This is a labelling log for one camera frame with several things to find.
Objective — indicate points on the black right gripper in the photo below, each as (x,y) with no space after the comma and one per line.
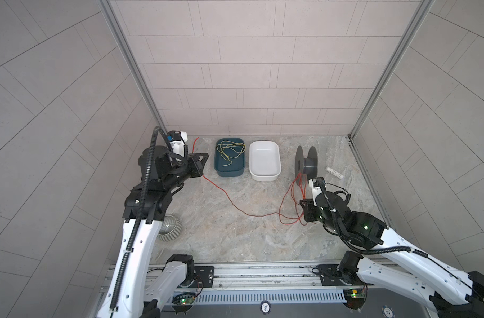
(307,207)

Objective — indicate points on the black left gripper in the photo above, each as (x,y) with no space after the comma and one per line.
(194,169)

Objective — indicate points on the grey perforated cable spool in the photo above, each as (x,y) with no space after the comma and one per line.
(305,166)

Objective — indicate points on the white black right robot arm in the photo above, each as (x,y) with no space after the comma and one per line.
(379,256)

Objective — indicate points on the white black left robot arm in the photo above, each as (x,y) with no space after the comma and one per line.
(165,166)

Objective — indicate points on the dark teal plastic tray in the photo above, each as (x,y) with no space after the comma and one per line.
(229,159)

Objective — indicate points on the white glue stick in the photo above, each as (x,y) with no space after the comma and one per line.
(335,173)

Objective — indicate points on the ribbed grey ceramic cup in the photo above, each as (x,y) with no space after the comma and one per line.
(170,229)

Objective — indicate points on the white plastic tray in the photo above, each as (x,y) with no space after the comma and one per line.
(264,161)

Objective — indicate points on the right green circuit board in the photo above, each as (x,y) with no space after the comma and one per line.
(354,298)

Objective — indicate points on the green circuit board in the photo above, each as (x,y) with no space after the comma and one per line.
(354,298)
(184,299)

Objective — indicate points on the left green circuit board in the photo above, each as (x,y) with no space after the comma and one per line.
(184,299)

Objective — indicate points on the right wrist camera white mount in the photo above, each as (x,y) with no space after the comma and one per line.
(317,186)

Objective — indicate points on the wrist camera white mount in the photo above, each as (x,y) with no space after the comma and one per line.
(177,140)
(317,186)

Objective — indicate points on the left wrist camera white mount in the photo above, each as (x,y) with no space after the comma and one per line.
(177,140)

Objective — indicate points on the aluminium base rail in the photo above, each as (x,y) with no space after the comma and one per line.
(263,283)

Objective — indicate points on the aluminium corner wall profile left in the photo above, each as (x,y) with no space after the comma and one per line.
(119,36)

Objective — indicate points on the aluminium corner wall profile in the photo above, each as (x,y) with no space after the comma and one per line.
(119,36)
(412,28)

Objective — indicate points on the aluminium corner wall profile right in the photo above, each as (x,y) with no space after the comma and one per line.
(412,28)

